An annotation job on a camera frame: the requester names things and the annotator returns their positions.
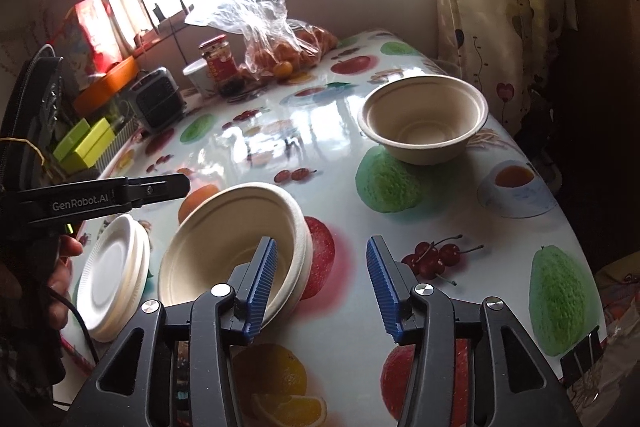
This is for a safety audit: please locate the beige paper bowl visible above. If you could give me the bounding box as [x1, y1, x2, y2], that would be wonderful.
[358, 75, 489, 166]
[157, 182, 312, 325]

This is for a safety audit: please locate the white foam plate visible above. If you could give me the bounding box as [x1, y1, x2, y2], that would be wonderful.
[76, 215, 151, 343]

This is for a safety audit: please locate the person left hand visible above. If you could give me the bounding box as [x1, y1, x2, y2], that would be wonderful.
[48, 236, 82, 331]

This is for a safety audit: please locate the black white patterned box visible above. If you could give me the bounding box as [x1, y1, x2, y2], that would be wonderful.
[94, 118, 139, 174]

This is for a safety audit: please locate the lower lime green box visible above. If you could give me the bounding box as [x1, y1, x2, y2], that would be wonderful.
[58, 118, 115, 174]

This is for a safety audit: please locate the lime green box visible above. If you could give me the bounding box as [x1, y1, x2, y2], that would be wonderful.
[53, 118, 91, 162]
[58, 118, 115, 174]

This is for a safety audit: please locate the upper lime green box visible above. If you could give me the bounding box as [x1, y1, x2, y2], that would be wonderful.
[53, 118, 91, 162]

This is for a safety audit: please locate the grey portable fan heater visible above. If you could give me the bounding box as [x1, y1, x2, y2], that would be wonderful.
[128, 67, 186, 134]

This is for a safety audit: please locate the orange tray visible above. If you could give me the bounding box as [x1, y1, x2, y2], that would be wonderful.
[73, 56, 140, 118]

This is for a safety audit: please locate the white instant noodle cup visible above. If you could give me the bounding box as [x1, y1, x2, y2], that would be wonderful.
[182, 58, 217, 98]

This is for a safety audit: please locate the red label sauce jar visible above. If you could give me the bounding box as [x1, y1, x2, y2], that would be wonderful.
[198, 34, 245, 98]

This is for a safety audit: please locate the plastic bag of oranges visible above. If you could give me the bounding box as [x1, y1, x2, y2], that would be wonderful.
[186, 0, 337, 77]

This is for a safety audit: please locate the cream patterned curtain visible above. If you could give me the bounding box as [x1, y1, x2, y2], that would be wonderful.
[416, 0, 576, 134]

